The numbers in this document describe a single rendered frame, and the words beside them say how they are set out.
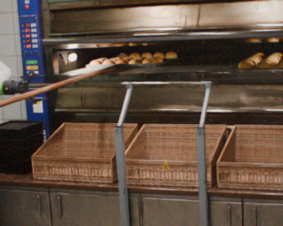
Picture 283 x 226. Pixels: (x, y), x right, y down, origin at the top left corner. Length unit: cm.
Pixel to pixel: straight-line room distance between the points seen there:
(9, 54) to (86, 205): 130
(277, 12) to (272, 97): 52
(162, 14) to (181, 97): 54
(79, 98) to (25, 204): 82
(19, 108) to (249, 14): 176
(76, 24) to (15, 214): 132
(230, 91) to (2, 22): 168
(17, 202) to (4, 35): 121
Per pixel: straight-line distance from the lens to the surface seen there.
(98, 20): 420
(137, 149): 398
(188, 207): 362
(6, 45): 454
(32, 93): 341
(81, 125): 430
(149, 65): 451
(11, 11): 450
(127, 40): 396
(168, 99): 408
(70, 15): 430
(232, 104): 396
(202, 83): 361
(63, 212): 394
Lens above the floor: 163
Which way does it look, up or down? 10 degrees down
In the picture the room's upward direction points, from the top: 3 degrees counter-clockwise
